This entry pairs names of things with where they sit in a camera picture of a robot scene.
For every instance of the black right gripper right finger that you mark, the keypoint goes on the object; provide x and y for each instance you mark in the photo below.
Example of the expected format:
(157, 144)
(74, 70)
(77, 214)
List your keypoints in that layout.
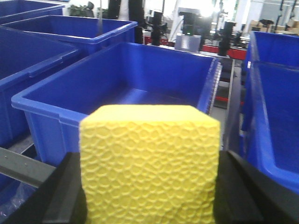
(244, 195)

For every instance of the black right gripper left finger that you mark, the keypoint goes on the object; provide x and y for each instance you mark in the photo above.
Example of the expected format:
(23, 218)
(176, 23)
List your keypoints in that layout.
(59, 200)

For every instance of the yellow foam block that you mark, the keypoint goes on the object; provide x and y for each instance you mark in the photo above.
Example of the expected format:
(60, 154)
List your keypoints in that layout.
(149, 164)

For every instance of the blue bin right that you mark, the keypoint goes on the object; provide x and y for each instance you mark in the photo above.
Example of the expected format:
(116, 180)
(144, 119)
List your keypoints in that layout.
(271, 107)

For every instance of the blue target bin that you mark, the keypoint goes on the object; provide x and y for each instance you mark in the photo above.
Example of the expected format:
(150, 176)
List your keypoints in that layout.
(125, 73)

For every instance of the blue bin left near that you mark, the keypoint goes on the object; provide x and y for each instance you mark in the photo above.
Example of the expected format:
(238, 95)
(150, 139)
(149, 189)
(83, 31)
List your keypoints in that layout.
(25, 59)

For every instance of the blue bin left far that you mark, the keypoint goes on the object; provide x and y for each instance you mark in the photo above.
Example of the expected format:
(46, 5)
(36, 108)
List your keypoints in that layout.
(82, 32)

